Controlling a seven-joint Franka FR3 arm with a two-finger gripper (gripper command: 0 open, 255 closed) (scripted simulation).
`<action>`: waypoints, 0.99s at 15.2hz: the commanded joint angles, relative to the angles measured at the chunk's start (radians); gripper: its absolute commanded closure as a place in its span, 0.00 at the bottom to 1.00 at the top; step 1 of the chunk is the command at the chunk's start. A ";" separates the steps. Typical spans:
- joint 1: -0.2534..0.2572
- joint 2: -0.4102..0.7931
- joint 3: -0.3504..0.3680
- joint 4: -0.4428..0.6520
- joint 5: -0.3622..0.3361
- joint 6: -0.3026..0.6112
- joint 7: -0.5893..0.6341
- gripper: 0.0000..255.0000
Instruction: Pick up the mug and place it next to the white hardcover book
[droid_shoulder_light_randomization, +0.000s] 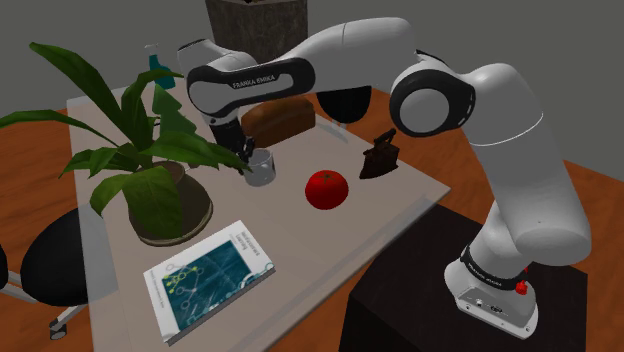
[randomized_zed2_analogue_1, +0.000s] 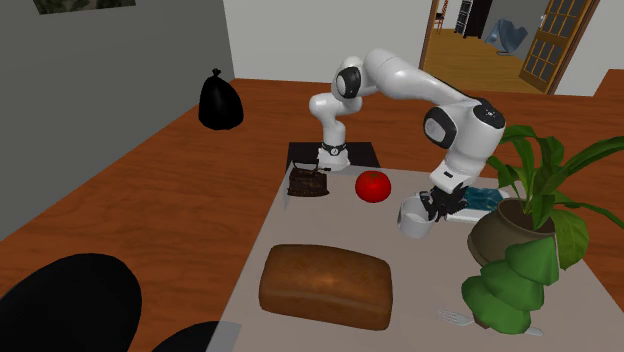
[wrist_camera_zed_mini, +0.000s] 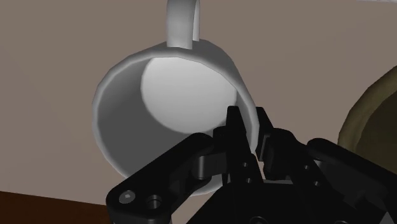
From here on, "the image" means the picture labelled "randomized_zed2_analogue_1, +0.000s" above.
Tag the red tomato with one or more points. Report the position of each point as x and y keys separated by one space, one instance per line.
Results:
x=373 y=186

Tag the silver fork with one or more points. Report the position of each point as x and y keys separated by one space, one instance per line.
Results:
x=456 y=318

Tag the black robot stand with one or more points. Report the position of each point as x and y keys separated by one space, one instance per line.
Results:
x=363 y=153

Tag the wooden glass panel door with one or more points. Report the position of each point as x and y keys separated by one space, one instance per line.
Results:
x=553 y=41

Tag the blue grey armchair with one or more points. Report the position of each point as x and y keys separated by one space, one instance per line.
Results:
x=504 y=36

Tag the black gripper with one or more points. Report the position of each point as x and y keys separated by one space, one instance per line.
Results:
x=441 y=201

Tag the brown bread loaf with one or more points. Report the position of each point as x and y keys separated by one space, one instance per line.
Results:
x=325 y=286

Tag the potted green plant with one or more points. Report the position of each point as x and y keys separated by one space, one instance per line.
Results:
x=516 y=229

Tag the black garbage bag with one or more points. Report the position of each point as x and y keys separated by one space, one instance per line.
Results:
x=220 y=105

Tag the white cup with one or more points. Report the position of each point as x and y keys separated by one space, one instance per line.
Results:
x=413 y=222

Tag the dark wall picture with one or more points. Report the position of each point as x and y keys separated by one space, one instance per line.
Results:
x=83 y=5

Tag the green stacked cone figure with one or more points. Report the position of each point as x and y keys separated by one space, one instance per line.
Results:
x=512 y=287

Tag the black chair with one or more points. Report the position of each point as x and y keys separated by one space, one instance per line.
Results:
x=68 y=304

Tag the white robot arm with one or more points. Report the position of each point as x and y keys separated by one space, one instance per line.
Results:
x=458 y=136

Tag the old brown flat iron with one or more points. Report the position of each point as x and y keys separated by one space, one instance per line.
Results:
x=307 y=183

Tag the white tablet with blue screen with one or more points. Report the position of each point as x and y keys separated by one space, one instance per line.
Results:
x=482 y=202

